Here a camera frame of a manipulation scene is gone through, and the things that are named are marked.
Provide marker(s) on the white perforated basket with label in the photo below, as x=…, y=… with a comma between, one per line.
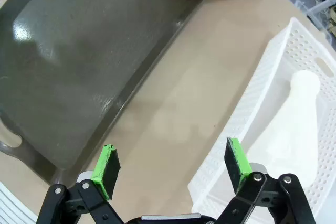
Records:
x=288, y=51

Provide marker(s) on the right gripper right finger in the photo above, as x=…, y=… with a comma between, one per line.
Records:
x=236, y=161

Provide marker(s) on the dark brown plastic tray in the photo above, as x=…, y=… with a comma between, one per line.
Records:
x=78, y=64

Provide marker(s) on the clear plastic storage box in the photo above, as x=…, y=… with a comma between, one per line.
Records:
x=315, y=16

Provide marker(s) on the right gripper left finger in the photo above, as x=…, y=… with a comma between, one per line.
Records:
x=105, y=171

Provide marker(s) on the white plastic conical flask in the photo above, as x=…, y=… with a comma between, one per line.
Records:
x=294, y=119

